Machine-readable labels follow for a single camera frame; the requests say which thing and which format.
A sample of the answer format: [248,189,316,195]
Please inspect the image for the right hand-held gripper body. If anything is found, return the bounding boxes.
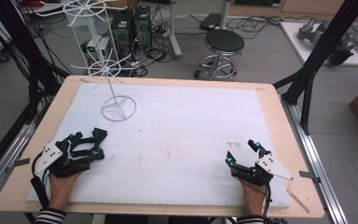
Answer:
[230,152,295,188]

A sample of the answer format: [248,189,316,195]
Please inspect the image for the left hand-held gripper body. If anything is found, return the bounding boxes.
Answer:
[33,139,91,179]

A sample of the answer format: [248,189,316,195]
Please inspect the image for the person's left hand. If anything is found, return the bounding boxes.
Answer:
[48,170,84,211]

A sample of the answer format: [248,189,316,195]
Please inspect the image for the person's right hand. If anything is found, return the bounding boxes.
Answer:
[240,179,267,217]

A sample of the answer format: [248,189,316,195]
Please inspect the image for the grey metal clamp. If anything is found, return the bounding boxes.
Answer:
[4,157,32,175]
[298,170,322,184]

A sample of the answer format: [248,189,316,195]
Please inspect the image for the thin wooden strip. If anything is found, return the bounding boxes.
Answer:
[285,188,311,215]

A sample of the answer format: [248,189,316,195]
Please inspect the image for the wooden table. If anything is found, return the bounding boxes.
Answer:
[0,75,325,219]

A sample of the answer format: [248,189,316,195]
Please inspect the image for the white foam mat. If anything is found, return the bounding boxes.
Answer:
[26,81,292,209]

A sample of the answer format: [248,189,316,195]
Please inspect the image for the small white device box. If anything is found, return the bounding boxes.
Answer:
[86,36,113,59]

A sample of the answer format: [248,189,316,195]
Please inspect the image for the black round stool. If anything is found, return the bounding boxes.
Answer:
[193,28,246,82]

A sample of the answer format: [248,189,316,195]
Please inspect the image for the white floor board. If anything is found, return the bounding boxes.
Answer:
[279,21,358,67]

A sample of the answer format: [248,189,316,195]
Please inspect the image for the black computer tower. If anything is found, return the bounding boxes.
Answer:
[132,5,153,50]
[110,8,135,61]

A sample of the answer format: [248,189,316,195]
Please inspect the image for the flat black box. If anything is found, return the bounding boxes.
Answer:
[198,12,223,32]

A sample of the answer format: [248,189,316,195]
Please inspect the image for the grey metal stand leg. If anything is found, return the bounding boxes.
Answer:
[167,0,184,61]

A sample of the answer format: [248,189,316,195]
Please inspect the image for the white metal pole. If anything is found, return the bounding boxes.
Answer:
[218,0,233,31]

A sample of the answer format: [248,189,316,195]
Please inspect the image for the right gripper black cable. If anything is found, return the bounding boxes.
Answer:
[260,175,273,224]

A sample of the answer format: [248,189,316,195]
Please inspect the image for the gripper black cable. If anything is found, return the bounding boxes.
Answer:
[30,150,51,209]
[260,175,273,224]

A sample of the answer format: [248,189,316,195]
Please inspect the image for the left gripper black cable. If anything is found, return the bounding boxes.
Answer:
[30,150,51,209]

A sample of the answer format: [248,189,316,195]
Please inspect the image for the aluminium rail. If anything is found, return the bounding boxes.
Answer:
[0,120,39,207]
[280,95,350,224]

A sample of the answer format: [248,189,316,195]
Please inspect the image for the white wire display rack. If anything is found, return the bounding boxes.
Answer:
[39,0,142,123]

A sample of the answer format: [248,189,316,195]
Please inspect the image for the black frame with cable bundle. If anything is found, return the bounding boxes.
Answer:
[0,0,72,126]

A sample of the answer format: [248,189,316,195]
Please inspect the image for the cables beside computer towers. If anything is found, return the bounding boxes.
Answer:
[130,27,175,78]

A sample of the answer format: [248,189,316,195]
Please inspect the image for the tangle of black floor cables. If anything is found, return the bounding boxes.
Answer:
[226,14,294,42]

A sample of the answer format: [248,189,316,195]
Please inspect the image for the black metal frame strut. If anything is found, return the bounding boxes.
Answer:
[272,0,358,136]

